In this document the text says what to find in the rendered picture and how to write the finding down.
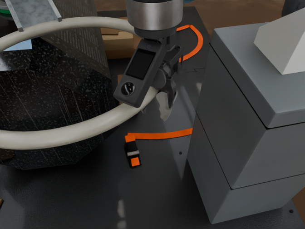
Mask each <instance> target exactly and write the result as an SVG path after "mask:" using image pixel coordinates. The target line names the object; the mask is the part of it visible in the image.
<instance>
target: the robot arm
mask: <svg viewBox="0 0 305 229"><path fill-rule="evenodd" d="M193 1H194V0H126V7H127V16H128V22H129V24H130V25H132V26H133V27H134V32H135V34H137V35H138V36H140V37H143V38H144V39H141V40H140V42H139V44H138V46H137V48H136V50H135V52H134V54H133V56H132V58H131V60H130V62H129V64H128V66H127V68H126V70H125V72H124V74H123V76H122V78H121V80H120V82H119V84H118V86H117V88H116V90H115V92H114V94H113V96H114V98H115V99H117V100H118V101H119V102H122V103H125V104H127V105H130V106H132V107H135V108H139V107H140V106H141V104H142V102H143V100H144V98H145V96H146V94H147V92H148V90H149V88H150V86H151V87H154V88H155V89H156V90H158V89H159V88H161V89H160V90H159V92H158V93H157V95H156V98H157V100H158V102H159V104H160V108H159V110H160V112H161V115H160V118H161V119H162V120H163V121H166V120H167V119H168V117H169V116H170V114H171V111H172V107H173V104H174V102H175V100H176V98H177V86H176V84H175V82H174V81H173V77H172V76H173V74H174V72H175V71H177V75H178V74H179V73H180V71H181V70H182V67H183V53H184V46H181V45H177V44H176V36H177V25H178V24H179V23H180V22H181V21H182V14H183V4H187V3H191V2H193ZM303 8H305V0H285V2H284V6H283V9H282V13H281V16H282V17H284V16H286V15H289V14H291V13H293V12H295V11H298V10H300V9H303ZM178 48H179V49H178ZM180 56H181V65H180V66H179V58H180Z"/></svg>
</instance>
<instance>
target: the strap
mask: <svg viewBox="0 0 305 229"><path fill-rule="evenodd" d="M188 27H190V28H191V29H192V30H193V31H194V32H195V33H196V35H197V37H198V44H197V47H196V48H195V49H194V50H193V51H192V52H190V53H189V54H187V55H186V56H184V57H183V61H184V60H186V59H188V58H190V57H192V56H194V55H195V54H196V53H197V52H198V51H199V50H200V49H201V47H202V44H203V37H202V35H201V33H200V32H199V31H198V30H197V29H196V28H195V27H194V26H193V25H185V26H183V27H180V28H177V31H180V30H183V29H186V28H188ZM192 129H193V128H190V129H185V130H180V131H175V132H168V133H128V135H131V134H134V136H135V139H169V138H176V137H181V136H186V135H190V134H192Z"/></svg>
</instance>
